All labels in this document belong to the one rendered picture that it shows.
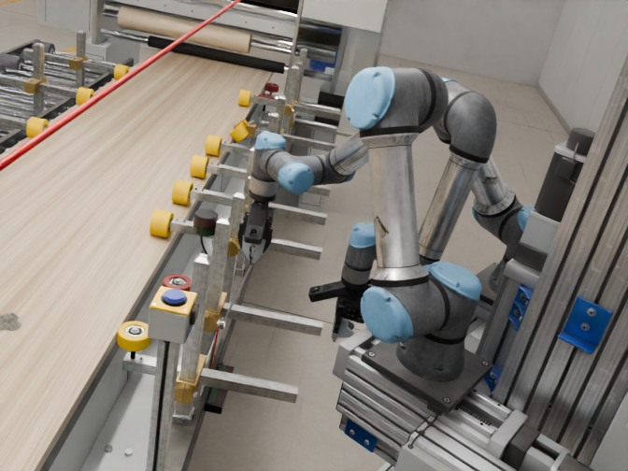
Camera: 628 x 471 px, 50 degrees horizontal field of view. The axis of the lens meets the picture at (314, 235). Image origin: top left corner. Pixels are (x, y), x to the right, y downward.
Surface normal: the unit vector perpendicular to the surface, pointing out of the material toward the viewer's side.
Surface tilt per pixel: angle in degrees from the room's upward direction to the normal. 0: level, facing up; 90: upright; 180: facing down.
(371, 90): 85
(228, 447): 0
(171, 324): 90
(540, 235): 90
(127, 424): 0
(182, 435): 0
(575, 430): 90
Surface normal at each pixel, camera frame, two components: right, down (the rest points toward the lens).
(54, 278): 0.18, -0.88
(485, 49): -0.15, 0.43
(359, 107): -0.81, -0.01
